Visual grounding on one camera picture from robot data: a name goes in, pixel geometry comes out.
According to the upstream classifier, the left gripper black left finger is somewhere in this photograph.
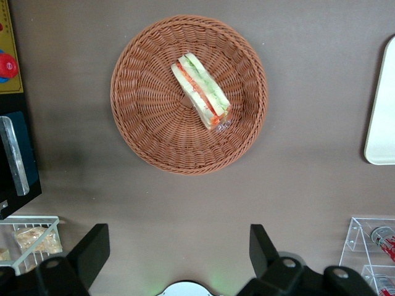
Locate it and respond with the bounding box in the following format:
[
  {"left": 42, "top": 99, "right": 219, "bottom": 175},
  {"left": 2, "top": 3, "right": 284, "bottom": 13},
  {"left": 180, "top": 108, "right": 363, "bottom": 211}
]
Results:
[{"left": 33, "top": 223, "right": 111, "bottom": 296}]

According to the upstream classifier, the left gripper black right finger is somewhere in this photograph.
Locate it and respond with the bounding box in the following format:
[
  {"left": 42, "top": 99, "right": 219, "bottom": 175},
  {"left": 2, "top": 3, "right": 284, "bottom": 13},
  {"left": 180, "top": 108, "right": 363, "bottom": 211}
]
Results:
[{"left": 237, "top": 224, "right": 380, "bottom": 296}]

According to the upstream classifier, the triangle sandwich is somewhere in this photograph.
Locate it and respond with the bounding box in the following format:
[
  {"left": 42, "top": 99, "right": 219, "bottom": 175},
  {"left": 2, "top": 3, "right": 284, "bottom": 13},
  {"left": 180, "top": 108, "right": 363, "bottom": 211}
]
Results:
[{"left": 170, "top": 52, "right": 232, "bottom": 133}]

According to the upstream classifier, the round brown wicker basket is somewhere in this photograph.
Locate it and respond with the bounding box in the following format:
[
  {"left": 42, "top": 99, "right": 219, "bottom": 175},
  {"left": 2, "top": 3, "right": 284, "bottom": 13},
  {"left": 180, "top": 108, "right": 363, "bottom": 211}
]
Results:
[{"left": 110, "top": 14, "right": 268, "bottom": 176}]

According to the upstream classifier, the beige plastic tray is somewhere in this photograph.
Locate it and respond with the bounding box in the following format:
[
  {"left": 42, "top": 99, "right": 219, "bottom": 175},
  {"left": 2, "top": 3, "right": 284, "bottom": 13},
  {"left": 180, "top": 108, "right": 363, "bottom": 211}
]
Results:
[{"left": 363, "top": 34, "right": 395, "bottom": 166}]

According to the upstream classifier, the clear acrylic bottle rack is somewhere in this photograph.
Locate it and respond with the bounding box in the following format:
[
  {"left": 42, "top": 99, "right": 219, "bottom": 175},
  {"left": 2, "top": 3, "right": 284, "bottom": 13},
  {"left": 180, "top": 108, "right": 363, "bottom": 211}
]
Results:
[{"left": 338, "top": 216, "right": 395, "bottom": 296}]

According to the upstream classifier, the steel food pan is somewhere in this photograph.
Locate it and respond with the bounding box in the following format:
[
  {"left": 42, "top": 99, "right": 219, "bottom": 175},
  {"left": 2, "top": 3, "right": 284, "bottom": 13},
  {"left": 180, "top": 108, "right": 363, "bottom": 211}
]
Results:
[{"left": 0, "top": 116, "right": 30, "bottom": 197}]

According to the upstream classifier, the red cola bottle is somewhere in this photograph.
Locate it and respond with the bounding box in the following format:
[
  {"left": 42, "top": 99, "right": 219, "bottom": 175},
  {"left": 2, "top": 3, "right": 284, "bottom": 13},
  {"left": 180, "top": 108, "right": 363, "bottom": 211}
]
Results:
[
  {"left": 369, "top": 226, "right": 395, "bottom": 260},
  {"left": 372, "top": 273, "right": 395, "bottom": 296}
]

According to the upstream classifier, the red emergency stop button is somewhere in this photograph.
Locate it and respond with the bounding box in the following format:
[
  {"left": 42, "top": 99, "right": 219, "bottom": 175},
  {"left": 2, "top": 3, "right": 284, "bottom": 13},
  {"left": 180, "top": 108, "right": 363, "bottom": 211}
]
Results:
[{"left": 0, "top": 52, "right": 18, "bottom": 80}]

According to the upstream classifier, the yellow control box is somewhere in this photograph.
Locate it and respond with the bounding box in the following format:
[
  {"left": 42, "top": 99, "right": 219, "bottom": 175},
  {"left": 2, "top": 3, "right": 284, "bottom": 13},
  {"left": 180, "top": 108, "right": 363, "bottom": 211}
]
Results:
[{"left": 0, "top": 0, "right": 25, "bottom": 95}]

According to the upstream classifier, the white wire rack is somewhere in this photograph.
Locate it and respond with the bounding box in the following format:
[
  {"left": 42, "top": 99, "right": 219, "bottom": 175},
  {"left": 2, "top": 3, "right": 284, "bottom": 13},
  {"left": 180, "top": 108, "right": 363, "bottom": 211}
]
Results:
[{"left": 0, "top": 215, "right": 60, "bottom": 276}]

